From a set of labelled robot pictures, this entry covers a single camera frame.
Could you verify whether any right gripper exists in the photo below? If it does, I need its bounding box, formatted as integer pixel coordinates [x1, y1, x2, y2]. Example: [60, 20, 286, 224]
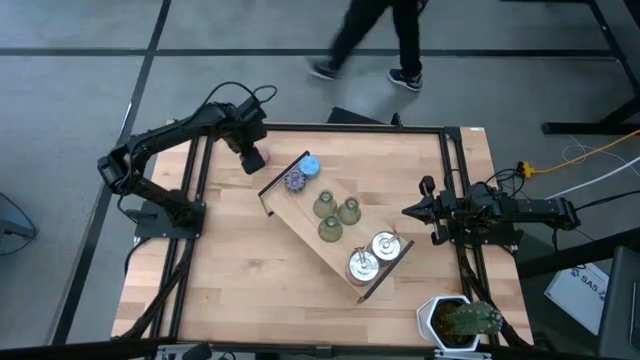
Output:
[402, 174, 459, 246]

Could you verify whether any ribbed metal candle tin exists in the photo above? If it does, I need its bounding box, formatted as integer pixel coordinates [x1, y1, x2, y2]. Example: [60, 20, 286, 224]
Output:
[345, 247, 381, 287]
[369, 230, 403, 263]

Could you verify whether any green ribbed glass candlestick holder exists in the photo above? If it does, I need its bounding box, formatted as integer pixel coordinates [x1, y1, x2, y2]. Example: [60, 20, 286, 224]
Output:
[312, 189, 339, 220]
[336, 196, 363, 227]
[317, 214, 344, 244]

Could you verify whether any cactus in white pot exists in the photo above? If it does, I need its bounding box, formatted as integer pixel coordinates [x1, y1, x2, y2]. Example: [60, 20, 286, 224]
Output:
[415, 294, 505, 353]

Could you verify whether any black beam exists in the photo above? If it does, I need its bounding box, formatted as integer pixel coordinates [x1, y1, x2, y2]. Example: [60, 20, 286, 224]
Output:
[516, 227, 640, 280]

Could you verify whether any white printed box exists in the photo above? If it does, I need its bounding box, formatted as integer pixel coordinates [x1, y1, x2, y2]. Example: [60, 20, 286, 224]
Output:
[543, 263, 610, 337]

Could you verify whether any person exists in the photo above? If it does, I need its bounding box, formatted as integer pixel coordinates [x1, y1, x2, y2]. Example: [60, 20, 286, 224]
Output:
[305, 0, 425, 94]

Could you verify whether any black desk stand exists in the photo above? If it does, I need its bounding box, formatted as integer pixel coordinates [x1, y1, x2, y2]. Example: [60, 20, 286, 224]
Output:
[541, 0, 640, 136]

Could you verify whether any black rig crossbar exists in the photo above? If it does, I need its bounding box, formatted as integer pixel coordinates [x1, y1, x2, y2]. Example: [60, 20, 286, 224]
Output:
[0, 335, 640, 360]

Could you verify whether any grey cabinet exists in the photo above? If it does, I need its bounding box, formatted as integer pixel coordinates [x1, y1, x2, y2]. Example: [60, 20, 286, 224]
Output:
[597, 244, 640, 360]

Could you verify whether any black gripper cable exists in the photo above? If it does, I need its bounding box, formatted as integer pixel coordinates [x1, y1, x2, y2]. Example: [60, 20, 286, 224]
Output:
[202, 81, 279, 109]

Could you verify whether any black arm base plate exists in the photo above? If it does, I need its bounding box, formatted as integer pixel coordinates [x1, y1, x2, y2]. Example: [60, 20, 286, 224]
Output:
[125, 198, 208, 240]
[451, 224, 525, 251]

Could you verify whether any black cable bundle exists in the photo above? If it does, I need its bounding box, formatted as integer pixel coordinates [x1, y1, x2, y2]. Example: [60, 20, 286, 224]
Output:
[443, 167, 526, 201]

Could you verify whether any yellow extension cable orange plug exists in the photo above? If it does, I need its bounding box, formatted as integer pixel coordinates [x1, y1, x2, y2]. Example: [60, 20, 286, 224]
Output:
[517, 128, 640, 179]

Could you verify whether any white cable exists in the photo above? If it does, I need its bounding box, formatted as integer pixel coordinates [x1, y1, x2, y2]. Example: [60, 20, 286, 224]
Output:
[544, 155, 640, 200]

